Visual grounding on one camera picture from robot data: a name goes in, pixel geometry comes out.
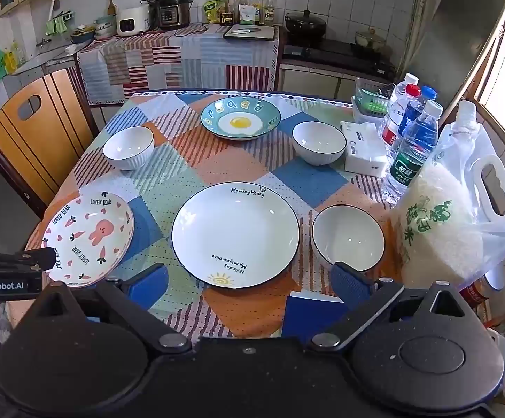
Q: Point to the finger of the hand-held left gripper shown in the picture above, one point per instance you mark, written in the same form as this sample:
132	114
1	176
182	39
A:
26	257

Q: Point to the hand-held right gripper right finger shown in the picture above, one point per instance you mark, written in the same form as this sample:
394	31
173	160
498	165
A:
348	286

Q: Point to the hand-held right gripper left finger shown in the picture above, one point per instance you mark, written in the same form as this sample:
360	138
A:
152	281

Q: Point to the white ribbed bowl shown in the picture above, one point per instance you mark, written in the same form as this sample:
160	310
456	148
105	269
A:
318	139
348	235
128	146

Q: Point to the pink bunny print plate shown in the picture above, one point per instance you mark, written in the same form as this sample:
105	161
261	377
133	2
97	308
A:
95	230

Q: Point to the white plate with sun print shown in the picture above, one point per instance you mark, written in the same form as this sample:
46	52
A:
235	235

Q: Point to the teal fried egg print plate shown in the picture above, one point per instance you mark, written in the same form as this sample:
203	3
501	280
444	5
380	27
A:
240	119

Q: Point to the stack of counter bowls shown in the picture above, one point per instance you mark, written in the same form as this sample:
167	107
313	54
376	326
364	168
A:
104	26

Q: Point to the blue box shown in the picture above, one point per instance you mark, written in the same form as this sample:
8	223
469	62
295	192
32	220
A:
304	318

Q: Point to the wooden chair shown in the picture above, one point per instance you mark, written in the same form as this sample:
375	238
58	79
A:
30	148

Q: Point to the patchwork tablecloth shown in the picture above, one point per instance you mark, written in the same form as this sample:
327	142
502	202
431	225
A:
191	156

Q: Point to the white tissue pack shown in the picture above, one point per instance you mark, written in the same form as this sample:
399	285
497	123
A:
363	152

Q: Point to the green label water bottle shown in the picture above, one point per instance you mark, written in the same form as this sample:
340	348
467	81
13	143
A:
411	156

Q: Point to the red label water bottle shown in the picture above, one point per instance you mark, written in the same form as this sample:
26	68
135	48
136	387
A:
394	113

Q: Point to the red cap water bottle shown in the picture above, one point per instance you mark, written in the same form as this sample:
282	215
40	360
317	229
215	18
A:
412	115

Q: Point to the green plastic basket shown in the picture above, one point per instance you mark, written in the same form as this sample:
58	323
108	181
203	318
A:
368	101

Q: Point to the white base cabinet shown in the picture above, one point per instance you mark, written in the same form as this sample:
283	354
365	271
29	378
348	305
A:
309	82

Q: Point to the blue cap water bottle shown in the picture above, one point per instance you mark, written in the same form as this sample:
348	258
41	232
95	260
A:
429	93

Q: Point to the green hanging cloth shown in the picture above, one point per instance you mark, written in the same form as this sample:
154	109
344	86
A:
56	25

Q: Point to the striped patchwork counter cloth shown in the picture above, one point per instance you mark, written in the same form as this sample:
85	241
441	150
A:
169	61

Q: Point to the blue counter bowl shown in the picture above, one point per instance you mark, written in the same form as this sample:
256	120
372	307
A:
82	35

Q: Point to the black gas stove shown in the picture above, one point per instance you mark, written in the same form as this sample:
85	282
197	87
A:
339	57

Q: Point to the pot with glass lid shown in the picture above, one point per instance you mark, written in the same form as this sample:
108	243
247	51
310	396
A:
370	40

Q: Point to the white rice cooker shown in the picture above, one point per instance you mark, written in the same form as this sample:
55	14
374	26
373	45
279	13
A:
130	21

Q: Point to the black wok with lid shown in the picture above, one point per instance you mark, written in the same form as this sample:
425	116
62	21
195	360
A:
304	26

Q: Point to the dark cutting board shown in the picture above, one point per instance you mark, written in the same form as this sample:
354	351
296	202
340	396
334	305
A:
263	35

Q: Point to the kitchen knife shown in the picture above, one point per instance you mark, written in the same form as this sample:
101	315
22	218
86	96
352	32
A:
246	30

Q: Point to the black pressure cooker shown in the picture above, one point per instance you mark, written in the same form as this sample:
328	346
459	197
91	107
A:
172	13

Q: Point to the green seasoning packet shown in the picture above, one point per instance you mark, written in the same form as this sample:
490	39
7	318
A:
212	11

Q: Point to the cooking oil bottle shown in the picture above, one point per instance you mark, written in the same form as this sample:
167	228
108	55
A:
246	11
257	6
269	11

